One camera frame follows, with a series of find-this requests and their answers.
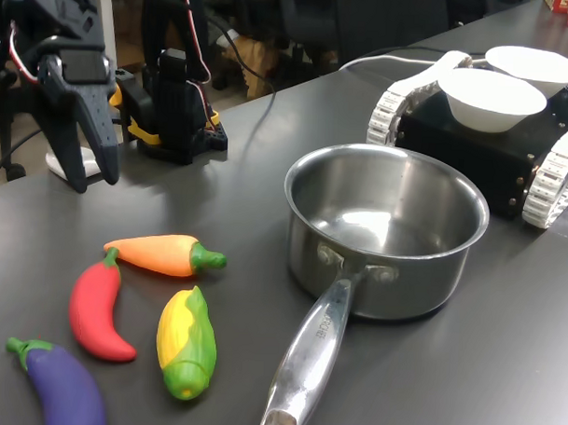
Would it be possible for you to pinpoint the long black camera cable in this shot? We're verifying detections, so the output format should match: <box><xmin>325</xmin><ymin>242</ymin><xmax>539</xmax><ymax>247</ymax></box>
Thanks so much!
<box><xmin>200</xmin><ymin>11</ymin><xmax>281</xmax><ymax>151</ymax></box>

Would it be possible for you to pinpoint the steel pan with long handle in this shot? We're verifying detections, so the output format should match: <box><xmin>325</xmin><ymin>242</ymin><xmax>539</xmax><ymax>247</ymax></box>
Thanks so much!
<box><xmin>257</xmin><ymin>140</ymin><xmax>493</xmax><ymax>425</ymax></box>

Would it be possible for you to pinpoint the red white black servo wire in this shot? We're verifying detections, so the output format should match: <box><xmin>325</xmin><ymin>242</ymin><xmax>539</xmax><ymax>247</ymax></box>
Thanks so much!
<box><xmin>179</xmin><ymin>0</ymin><xmax>217</xmax><ymax>85</ymax></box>
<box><xmin>7</xmin><ymin>20</ymin><xmax>63</xmax><ymax>88</ymax></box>

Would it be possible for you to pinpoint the white flat disc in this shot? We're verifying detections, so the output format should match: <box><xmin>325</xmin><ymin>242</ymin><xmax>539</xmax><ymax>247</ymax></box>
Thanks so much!
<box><xmin>45</xmin><ymin>145</ymin><xmax>105</xmax><ymax>180</ymax></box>

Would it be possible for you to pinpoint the red toy chilli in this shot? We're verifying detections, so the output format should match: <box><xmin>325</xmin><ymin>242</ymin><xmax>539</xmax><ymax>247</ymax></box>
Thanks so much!
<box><xmin>66</xmin><ymin>245</ymin><xmax>142</xmax><ymax>363</ymax></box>

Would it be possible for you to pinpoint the white bowl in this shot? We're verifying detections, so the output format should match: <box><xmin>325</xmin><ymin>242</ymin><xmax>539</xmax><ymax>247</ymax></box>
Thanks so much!
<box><xmin>436</xmin><ymin>67</ymin><xmax>549</xmax><ymax>136</ymax></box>
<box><xmin>482</xmin><ymin>44</ymin><xmax>568</xmax><ymax>101</ymax></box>

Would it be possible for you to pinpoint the orange toy carrot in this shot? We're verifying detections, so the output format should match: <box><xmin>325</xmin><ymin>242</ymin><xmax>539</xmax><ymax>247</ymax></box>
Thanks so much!
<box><xmin>103</xmin><ymin>231</ymin><xmax>229</xmax><ymax>281</ymax></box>

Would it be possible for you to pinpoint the black office chair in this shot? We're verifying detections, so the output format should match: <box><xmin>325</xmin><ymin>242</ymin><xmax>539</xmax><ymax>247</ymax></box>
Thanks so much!
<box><xmin>274</xmin><ymin>0</ymin><xmax>451</xmax><ymax>84</ymax></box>
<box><xmin>0</xmin><ymin>62</ymin><xmax>43</xmax><ymax>183</ymax></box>

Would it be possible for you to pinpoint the black clip with yellow pads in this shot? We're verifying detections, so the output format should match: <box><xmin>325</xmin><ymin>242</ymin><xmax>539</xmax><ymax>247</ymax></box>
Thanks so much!
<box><xmin>106</xmin><ymin>68</ymin><xmax>167</xmax><ymax>148</ymax></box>

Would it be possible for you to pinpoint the tracked vehicle with white tracks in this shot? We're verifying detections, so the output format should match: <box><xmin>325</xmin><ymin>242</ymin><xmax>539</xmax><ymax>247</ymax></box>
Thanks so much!
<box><xmin>362</xmin><ymin>47</ymin><xmax>568</xmax><ymax>231</ymax></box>

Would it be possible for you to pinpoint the purple toy aubergine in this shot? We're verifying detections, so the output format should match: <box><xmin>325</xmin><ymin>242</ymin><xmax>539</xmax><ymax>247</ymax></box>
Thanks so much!
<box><xmin>3</xmin><ymin>336</ymin><xmax>112</xmax><ymax>425</ymax></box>

